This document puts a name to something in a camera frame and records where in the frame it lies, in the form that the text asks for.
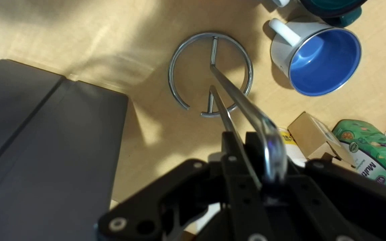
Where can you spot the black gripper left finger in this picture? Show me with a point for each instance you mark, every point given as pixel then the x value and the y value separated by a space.
pixel 241 209

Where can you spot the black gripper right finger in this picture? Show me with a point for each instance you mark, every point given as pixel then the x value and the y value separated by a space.
pixel 335 201

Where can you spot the green printed package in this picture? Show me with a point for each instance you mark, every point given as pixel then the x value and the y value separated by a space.
pixel 375 152

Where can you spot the small cardboard box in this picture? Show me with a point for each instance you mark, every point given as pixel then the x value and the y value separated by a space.
pixel 311 134

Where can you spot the white mug with blue interior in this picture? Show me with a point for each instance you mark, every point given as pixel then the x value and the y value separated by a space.
pixel 322 58

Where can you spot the dark mug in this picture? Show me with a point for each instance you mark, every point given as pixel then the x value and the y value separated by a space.
pixel 331 11

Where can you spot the dark grey plastic bin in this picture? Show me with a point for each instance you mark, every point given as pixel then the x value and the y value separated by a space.
pixel 46 156

